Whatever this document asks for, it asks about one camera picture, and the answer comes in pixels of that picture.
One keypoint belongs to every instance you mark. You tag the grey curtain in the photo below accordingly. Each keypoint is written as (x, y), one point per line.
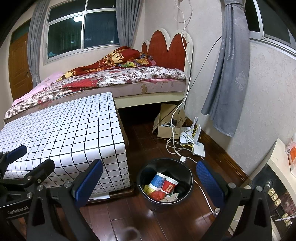
(126, 23)
(37, 46)
(229, 69)

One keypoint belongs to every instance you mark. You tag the blue white paper cup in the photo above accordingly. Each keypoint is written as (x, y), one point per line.
(158, 180)

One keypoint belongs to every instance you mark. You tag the white cabinet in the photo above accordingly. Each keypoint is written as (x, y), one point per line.
(279, 157)

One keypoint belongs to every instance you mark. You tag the red patterned blanket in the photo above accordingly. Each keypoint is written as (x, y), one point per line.
(111, 58)

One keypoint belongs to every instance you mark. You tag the cardboard box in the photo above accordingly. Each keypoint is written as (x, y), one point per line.
(166, 132)

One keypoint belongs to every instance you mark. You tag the white wifi router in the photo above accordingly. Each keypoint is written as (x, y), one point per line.
(198, 148)

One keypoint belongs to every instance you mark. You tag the red paper cup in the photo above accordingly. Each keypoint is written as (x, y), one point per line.
(170, 184)

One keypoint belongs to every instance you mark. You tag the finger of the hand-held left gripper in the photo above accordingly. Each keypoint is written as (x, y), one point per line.
(16, 150)
(44, 168)

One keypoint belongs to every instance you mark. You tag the orange white package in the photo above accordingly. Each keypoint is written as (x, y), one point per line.
(291, 155)

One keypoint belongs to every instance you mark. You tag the yellow cloth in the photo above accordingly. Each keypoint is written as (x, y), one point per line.
(148, 188)

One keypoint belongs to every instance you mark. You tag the beige paper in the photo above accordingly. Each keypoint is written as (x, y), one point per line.
(172, 197)

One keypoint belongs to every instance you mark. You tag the orange plastic bag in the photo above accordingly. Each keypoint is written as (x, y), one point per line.
(157, 195)

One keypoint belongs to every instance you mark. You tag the floral bedsheet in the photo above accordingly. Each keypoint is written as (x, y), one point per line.
(115, 78)

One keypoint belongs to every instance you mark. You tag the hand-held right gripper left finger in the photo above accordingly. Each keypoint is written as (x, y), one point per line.
(89, 180)

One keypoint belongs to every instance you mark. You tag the bed with red headboard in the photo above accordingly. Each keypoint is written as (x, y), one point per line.
(161, 51)

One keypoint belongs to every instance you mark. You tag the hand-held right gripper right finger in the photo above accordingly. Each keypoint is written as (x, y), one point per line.
(209, 185)

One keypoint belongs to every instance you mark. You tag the black trash bin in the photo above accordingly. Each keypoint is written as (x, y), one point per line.
(148, 166)

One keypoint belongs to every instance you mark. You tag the large window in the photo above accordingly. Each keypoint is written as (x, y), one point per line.
(99, 27)

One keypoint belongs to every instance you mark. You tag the white checked tablecloth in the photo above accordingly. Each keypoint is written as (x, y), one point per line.
(57, 129)

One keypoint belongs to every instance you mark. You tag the wooden door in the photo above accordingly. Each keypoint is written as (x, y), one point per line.
(19, 69)

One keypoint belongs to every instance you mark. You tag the side window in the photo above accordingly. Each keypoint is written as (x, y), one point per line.
(266, 20)

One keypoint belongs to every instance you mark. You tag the pink sheet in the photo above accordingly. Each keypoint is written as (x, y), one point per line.
(46, 81)

